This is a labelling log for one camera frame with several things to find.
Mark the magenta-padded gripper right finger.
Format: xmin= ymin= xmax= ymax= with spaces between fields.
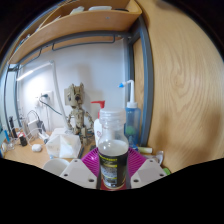
xmin=126 ymin=147 xmax=168 ymax=190

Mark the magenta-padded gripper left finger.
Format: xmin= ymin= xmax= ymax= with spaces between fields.
xmin=59 ymin=147 xmax=101 ymax=190

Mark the clear bottle with dark label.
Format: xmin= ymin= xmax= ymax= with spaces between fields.
xmin=97 ymin=108 xmax=130 ymax=191

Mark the pink and white packet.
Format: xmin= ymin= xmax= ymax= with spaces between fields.
xmin=152 ymin=150 xmax=165 ymax=166

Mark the small yellowish tube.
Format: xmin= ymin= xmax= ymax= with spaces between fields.
xmin=137 ymin=146 xmax=154 ymax=154

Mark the white lotion bottle red pump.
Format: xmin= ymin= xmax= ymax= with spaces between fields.
xmin=90 ymin=100 xmax=106 ymax=148

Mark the white computer mouse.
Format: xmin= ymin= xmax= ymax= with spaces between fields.
xmin=31 ymin=143 xmax=43 ymax=153

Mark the white power strip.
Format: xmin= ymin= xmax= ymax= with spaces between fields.
xmin=38 ymin=131 xmax=51 ymax=143

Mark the blue wash bottle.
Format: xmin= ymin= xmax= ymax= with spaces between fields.
xmin=118 ymin=79 xmax=142 ymax=148

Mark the wooden tree figure toy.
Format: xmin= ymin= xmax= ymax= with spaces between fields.
xmin=64 ymin=83 xmax=95 ymax=146

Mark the white power adapter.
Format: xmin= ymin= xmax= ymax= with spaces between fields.
xmin=28 ymin=119 xmax=43 ymax=134

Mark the small black box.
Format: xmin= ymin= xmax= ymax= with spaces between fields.
xmin=18 ymin=134 xmax=28 ymax=147

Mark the blue and white tube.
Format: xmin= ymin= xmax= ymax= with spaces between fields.
xmin=2 ymin=129 xmax=11 ymax=145

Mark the white desk lamp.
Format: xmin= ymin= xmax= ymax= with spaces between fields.
xmin=15 ymin=59 xmax=73 ymax=131

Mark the wooden shelf unit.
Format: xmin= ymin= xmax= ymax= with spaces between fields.
xmin=6 ymin=0 xmax=143 ymax=66

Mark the white wall socket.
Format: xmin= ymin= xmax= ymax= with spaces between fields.
xmin=39 ymin=91 xmax=54 ymax=106

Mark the grey metal frame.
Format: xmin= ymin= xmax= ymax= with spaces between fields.
xmin=3 ymin=14 xmax=155 ymax=148

